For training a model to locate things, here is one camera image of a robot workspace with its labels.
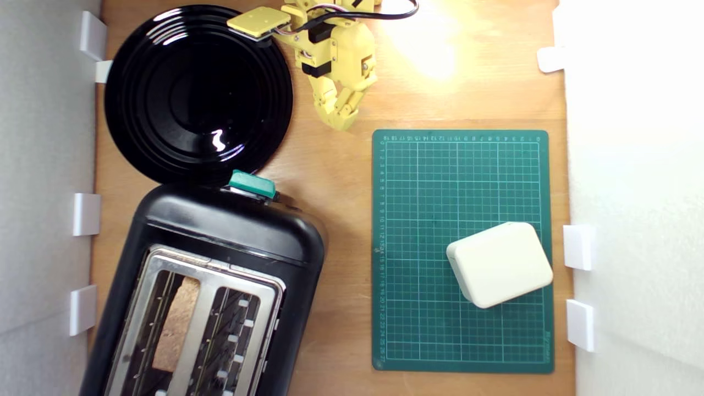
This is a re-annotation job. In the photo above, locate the green toaster lever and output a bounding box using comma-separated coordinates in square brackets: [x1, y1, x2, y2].
[228, 170, 277, 200]

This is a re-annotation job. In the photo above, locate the black two-slot toaster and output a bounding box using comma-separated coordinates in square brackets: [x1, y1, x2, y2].
[79, 183, 328, 396]

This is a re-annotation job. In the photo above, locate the green cutting mat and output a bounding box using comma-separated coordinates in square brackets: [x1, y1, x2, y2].
[372, 129, 555, 375]

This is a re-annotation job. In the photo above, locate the black round plate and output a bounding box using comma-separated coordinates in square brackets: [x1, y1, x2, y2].
[104, 4, 294, 185]

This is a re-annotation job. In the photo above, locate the white block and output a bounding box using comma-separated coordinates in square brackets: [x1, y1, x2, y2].
[446, 222, 554, 310]

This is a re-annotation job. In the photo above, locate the brown bread slice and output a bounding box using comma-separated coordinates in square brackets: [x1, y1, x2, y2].
[152, 276, 201, 373]

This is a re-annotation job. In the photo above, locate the black camera cable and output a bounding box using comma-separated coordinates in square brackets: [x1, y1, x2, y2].
[269, 0, 420, 42]

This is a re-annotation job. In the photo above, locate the yellow wrist camera mount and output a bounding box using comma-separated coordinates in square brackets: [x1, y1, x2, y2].
[227, 6, 292, 42]

